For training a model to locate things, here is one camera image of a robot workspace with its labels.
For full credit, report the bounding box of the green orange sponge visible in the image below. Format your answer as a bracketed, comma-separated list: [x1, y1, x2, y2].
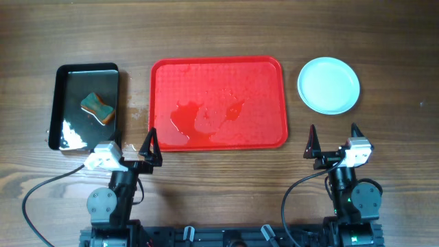
[80, 93, 115, 126]

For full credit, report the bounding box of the light blue plate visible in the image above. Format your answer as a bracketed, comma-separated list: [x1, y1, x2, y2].
[297, 57, 361, 115]

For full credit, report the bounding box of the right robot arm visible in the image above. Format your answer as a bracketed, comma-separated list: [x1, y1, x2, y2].
[303, 123, 384, 246]

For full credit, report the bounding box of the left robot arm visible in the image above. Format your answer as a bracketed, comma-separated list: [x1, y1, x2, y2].
[80, 128, 163, 247]

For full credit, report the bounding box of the black metal tray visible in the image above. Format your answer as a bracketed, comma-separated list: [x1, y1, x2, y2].
[48, 62, 119, 151]

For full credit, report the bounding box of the red plastic tray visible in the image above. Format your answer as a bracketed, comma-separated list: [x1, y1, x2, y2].
[149, 56, 288, 152]

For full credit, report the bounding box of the right black cable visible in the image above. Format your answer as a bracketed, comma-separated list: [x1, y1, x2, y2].
[280, 157, 346, 247]

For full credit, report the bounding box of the black cable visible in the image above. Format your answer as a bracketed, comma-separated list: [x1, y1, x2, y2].
[280, 157, 346, 247]
[21, 163, 86, 247]

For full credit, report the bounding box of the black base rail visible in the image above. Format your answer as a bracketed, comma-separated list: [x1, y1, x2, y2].
[79, 224, 385, 247]

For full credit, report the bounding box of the left black cable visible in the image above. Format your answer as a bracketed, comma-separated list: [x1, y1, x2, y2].
[21, 163, 86, 247]

